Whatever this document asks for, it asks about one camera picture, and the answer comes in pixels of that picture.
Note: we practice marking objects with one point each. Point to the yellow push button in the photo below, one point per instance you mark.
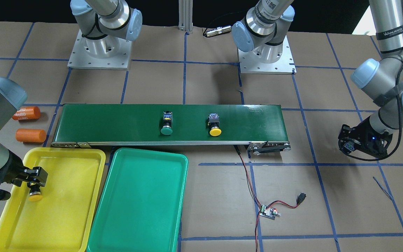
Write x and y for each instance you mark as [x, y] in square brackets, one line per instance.
[213, 121]
[35, 194]

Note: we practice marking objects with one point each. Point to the small controller circuit board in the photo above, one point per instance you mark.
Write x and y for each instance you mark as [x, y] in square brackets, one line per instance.
[268, 212]

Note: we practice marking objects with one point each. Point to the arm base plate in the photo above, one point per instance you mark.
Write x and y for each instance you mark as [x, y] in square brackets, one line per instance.
[268, 59]
[109, 53]

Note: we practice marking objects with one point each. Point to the green plastic tray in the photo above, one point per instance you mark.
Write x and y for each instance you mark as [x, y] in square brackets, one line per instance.
[140, 207]

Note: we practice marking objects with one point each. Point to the green conveyor belt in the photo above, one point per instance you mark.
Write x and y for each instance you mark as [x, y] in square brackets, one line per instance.
[260, 128]

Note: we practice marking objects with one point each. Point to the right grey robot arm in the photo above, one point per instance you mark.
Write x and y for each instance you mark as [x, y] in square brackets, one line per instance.
[107, 30]

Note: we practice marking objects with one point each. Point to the green push button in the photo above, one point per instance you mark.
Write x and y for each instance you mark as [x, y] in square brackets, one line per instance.
[166, 128]
[348, 147]

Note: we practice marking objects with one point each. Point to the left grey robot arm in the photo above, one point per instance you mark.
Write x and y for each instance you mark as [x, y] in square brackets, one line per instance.
[266, 25]

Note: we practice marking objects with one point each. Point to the orange cylinder marked 4680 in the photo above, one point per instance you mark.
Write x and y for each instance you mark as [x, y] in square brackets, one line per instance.
[27, 113]

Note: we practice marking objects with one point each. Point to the aluminium frame post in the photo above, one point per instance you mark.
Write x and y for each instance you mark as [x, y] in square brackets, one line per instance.
[185, 15]

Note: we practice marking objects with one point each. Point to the yellow plastic tray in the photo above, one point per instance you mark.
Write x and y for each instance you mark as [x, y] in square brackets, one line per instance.
[62, 219]

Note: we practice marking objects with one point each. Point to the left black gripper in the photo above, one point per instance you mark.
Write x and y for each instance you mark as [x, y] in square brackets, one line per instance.
[361, 140]

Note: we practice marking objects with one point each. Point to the plain orange cylinder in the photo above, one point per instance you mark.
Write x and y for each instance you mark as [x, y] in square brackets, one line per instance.
[30, 135]

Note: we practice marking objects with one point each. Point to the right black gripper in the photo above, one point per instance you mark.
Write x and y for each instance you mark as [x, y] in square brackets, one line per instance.
[11, 169]

